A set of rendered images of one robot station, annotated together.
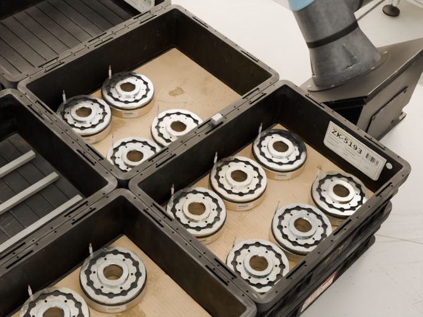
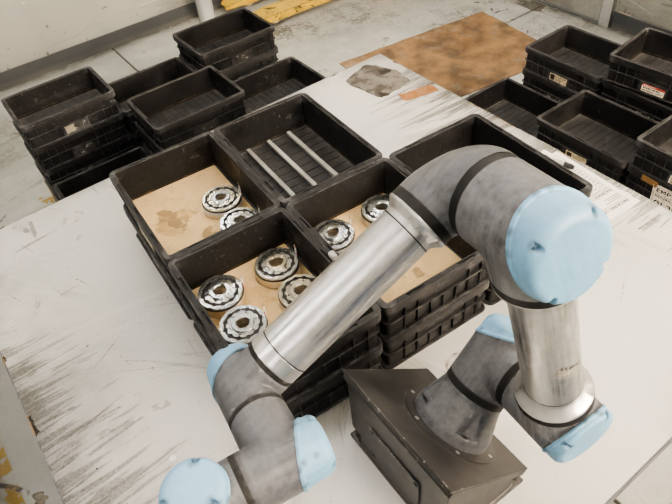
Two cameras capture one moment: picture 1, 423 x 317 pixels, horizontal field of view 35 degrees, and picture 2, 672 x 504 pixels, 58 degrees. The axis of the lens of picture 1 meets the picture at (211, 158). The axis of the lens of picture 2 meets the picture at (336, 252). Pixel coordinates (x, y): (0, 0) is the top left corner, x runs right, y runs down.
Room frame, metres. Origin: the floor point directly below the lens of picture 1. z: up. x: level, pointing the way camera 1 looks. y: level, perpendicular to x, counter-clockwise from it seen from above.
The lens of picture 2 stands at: (1.18, -0.83, 1.87)
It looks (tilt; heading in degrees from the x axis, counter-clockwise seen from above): 46 degrees down; 113
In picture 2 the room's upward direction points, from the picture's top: 7 degrees counter-clockwise
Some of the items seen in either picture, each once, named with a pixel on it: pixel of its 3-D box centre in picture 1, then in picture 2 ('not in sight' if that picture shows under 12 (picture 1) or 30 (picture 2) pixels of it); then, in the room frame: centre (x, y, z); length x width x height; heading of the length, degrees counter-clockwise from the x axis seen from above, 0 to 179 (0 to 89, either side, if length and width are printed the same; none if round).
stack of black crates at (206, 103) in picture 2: not in sight; (198, 141); (-0.17, 1.02, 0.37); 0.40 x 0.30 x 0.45; 55
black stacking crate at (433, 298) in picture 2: (152, 104); (386, 243); (0.91, 0.13, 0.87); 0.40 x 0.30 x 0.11; 142
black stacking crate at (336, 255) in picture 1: (269, 198); (273, 304); (0.72, -0.11, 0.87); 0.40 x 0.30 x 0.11; 142
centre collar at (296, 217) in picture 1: (302, 226); (242, 322); (0.67, -0.17, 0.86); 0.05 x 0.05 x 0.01
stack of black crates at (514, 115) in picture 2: not in sight; (514, 129); (1.10, 1.53, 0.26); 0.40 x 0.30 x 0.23; 145
